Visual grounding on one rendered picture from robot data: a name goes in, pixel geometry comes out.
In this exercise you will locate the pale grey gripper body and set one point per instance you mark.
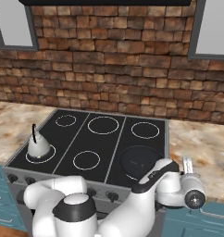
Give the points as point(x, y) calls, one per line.
point(188, 165)

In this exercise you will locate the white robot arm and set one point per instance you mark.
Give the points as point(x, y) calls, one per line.
point(123, 216)

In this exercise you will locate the black round pan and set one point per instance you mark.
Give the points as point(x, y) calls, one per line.
point(137, 160)

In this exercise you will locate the black stove knob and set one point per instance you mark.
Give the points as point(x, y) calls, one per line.
point(12, 178)
point(112, 196)
point(30, 180)
point(92, 192)

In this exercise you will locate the black hob stove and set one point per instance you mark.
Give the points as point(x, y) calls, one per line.
point(98, 145)

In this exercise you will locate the blue drawer front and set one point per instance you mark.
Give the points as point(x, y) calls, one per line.
point(7, 214)
point(191, 223)
point(1, 185)

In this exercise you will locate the black range hood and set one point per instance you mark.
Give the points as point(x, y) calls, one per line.
point(104, 2)

